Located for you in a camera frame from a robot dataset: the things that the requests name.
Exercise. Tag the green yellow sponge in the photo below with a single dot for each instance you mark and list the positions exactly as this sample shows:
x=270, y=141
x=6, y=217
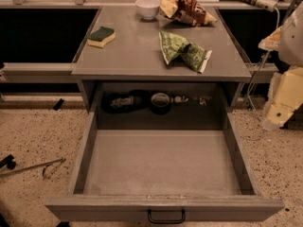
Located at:
x=101, y=37

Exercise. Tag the open grey top drawer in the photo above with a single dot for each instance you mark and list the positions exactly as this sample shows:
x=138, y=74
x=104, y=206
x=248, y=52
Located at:
x=190, y=159

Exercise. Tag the black bundle under cabinet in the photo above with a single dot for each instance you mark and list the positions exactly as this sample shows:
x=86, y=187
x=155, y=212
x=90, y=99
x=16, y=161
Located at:
x=120, y=103

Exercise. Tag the black tape roll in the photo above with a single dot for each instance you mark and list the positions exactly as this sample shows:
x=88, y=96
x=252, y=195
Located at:
x=160, y=103

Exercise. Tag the green jalapeno chip bag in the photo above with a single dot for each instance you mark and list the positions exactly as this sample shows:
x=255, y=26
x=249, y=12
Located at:
x=174, y=46

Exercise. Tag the metal rod on floor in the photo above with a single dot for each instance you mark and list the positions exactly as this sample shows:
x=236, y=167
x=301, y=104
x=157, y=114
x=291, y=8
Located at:
x=18, y=171

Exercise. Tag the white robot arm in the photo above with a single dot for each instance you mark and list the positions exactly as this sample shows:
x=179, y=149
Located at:
x=291, y=40

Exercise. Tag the white ceramic bowl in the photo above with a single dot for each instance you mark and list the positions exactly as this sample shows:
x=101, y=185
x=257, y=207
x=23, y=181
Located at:
x=147, y=9

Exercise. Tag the black drawer handle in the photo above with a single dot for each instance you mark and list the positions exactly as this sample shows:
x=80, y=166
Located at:
x=166, y=217

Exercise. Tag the brown yellow chip bag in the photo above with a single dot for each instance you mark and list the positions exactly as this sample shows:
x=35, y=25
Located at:
x=189, y=12

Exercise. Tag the black object on floor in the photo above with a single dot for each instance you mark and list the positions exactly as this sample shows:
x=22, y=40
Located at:
x=8, y=162

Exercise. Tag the small black block on floor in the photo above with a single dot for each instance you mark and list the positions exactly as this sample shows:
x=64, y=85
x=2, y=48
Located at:
x=58, y=104

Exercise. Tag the grey metal drawer cabinet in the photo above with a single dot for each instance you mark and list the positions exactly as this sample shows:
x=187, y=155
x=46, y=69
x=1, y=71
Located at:
x=135, y=53

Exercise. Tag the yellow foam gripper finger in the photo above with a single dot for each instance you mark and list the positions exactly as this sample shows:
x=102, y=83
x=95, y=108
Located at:
x=285, y=96
x=271, y=42

